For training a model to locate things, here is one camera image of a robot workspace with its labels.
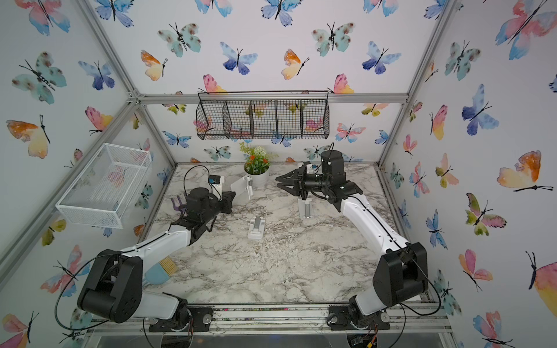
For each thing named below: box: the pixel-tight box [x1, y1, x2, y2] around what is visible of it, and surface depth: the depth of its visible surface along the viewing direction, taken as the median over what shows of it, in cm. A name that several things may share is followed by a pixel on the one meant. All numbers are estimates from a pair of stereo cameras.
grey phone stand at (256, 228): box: [247, 216, 265, 240], surface depth 95 cm
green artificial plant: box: [238, 142, 280, 175], surface depth 106 cm
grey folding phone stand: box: [298, 198, 314, 219], surface depth 100 cm
